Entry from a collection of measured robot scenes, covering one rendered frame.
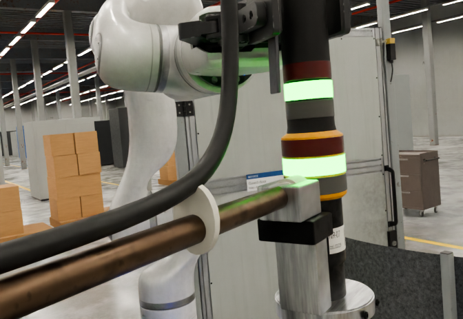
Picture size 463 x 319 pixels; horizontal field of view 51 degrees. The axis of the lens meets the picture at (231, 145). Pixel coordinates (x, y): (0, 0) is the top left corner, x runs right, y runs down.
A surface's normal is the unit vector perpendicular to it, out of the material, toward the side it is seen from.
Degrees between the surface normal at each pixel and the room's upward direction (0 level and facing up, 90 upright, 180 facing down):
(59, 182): 90
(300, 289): 90
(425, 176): 90
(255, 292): 90
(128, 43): 76
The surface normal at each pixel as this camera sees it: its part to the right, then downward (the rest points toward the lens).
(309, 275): -0.56, 0.09
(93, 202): 0.55, 0.00
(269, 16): -0.93, 0.10
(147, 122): -0.07, 0.17
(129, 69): 0.27, 0.51
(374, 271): -0.84, 0.10
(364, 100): 0.35, 0.02
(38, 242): 0.61, -0.62
